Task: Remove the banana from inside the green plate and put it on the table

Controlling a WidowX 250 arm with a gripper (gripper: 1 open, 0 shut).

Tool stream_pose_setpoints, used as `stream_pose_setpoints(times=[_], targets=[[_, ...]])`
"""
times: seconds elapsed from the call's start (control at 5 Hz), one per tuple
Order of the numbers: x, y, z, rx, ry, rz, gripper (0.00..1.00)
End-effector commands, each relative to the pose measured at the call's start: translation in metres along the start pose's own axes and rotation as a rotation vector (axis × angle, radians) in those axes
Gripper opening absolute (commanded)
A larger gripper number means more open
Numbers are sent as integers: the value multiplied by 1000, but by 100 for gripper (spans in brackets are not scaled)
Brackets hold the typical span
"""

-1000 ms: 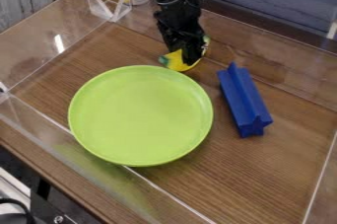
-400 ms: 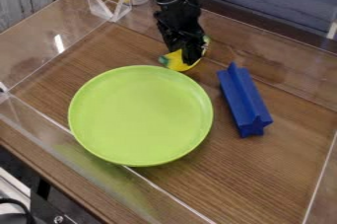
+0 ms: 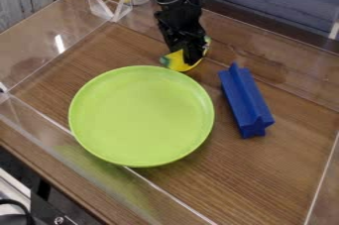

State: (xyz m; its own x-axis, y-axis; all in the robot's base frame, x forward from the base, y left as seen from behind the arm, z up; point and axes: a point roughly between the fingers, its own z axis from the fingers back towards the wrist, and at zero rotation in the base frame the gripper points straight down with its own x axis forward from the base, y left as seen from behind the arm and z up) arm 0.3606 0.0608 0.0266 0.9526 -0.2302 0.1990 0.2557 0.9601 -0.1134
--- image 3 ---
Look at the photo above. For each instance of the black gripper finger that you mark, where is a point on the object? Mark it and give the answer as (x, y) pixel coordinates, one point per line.
(194, 47)
(173, 38)

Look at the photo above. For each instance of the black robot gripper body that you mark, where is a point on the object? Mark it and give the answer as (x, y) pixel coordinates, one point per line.
(181, 15)

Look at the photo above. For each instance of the yellow toy banana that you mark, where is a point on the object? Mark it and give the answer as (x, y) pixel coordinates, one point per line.
(174, 60)

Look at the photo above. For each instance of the green round plate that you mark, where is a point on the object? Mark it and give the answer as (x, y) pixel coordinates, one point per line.
(142, 116)

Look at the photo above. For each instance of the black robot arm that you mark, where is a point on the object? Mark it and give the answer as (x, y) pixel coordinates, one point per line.
(180, 24)

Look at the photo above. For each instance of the blue star-shaped block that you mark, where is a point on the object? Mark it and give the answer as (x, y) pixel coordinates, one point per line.
(250, 109)

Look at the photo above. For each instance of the clear acrylic corner bracket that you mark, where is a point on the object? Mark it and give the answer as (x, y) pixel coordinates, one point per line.
(112, 10)

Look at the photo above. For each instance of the clear acrylic enclosure wall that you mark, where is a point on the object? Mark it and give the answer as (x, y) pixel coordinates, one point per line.
(256, 181)

